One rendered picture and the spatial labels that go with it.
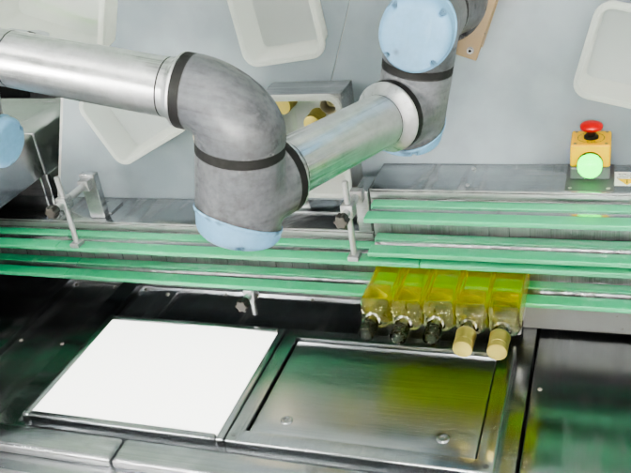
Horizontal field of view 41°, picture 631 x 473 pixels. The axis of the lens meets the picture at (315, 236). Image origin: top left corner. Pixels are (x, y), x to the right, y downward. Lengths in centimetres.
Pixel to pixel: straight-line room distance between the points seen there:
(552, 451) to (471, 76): 70
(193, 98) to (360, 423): 72
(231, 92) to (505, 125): 78
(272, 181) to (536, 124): 75
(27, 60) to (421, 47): 57
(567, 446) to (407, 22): 74
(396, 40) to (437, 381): 63
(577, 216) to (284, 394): 62
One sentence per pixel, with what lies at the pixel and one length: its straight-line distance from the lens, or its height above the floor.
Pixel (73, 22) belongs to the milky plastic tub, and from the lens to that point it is 155.
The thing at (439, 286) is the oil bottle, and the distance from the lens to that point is 155.
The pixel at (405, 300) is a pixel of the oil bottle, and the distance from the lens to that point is 152.
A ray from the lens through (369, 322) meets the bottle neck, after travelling 150.
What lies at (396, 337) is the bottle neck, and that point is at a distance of 149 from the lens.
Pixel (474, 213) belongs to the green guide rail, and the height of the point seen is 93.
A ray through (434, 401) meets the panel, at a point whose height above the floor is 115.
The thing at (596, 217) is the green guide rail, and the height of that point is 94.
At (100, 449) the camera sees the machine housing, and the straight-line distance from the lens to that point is 160.
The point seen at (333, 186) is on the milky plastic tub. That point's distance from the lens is 174.
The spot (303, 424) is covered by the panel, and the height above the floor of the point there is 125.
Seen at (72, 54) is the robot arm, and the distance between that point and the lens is 110.
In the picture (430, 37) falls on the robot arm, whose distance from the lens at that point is 130.
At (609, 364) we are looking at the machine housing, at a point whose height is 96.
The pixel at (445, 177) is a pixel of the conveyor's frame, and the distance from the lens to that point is 166.
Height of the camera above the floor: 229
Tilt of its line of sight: 55 degrees down
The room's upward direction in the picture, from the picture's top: 148 degrees counter-clockwise
